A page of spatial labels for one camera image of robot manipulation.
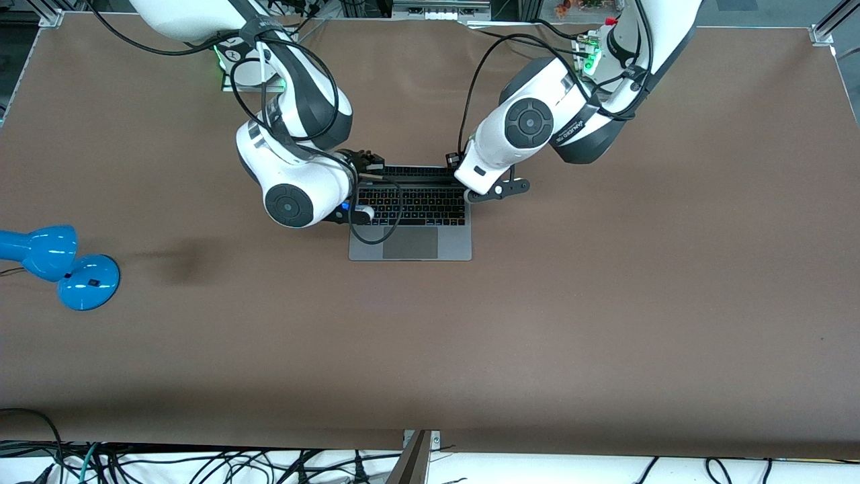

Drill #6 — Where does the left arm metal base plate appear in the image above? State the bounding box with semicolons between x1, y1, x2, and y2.
571;27;617;79

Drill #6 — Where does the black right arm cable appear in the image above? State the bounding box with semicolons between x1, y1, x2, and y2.
84;0;404;246

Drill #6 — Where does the teal cable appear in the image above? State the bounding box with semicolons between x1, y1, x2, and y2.
79;442;102;484

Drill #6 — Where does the black looped floor cable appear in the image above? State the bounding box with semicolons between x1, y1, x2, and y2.
0;407;65;484

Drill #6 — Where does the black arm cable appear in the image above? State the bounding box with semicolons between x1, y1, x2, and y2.
457;19;656;160
84;0;404;246

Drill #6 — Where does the grey laptop with black keyboard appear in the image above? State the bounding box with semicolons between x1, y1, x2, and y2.
348;165;473;262

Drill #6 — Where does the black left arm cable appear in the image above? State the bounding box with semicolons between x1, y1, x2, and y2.
457;19;656;160

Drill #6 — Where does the blue desk lamp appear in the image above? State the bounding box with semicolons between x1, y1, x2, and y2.
0;225;121;312

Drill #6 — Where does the grey equipment box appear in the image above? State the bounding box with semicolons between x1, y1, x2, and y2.
392;0;492;21

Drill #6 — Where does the aluminium frame post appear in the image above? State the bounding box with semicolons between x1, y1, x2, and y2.
386;430;441;484

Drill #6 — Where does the large paper table cover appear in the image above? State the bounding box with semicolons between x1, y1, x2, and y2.
0;13;860;460

